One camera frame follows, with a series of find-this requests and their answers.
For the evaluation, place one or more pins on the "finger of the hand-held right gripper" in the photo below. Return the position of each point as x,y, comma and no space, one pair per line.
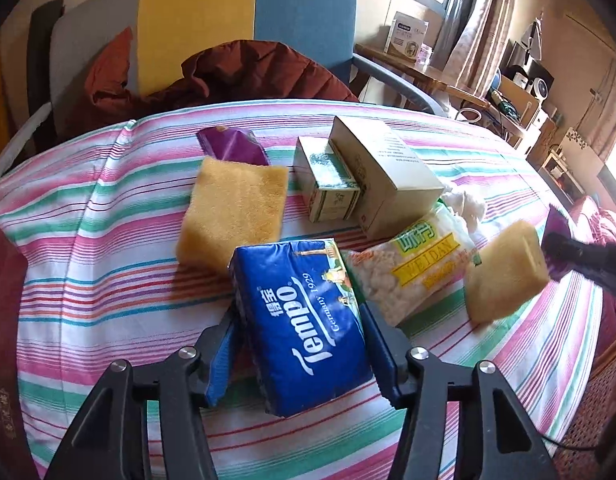
582,257

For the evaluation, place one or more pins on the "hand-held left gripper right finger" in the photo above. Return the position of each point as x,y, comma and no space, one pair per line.
382,355

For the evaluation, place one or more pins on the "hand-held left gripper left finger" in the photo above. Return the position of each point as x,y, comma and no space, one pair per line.
223,360

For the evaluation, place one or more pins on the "yellow sponge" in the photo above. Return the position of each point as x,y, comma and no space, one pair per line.
233,210
502,272

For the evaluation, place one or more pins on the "blue tissue pack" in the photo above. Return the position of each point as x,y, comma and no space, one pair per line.
298,320

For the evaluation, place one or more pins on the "puffed snack bag yellow label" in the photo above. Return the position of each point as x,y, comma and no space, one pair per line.
412,270

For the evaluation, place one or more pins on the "white tissue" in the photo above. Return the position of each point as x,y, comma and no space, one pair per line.
467,205

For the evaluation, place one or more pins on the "purple snack packet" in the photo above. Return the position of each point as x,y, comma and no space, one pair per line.
233,145

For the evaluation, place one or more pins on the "striped tablecloth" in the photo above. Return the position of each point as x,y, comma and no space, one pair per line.
113,260

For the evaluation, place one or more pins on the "large beige cardboard box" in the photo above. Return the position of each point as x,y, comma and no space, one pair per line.
387,180

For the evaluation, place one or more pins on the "black and white speaker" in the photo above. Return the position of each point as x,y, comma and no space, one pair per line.
540,82

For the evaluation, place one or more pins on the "small green and white box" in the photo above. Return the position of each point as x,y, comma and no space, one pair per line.
323,180

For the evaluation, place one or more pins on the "wooden side table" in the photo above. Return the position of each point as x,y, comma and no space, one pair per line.
427,72

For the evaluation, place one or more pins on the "beige curtain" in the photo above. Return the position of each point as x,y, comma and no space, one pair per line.
477,25

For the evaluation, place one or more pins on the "white printed box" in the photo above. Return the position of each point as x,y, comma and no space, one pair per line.
407,35

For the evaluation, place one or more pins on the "maroon jacket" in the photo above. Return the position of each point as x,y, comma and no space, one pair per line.
258,70

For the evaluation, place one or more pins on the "grey yellow blue armchair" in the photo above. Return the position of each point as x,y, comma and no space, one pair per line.
198,20

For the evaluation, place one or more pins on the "black rolled mat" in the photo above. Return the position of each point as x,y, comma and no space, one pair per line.
43,50

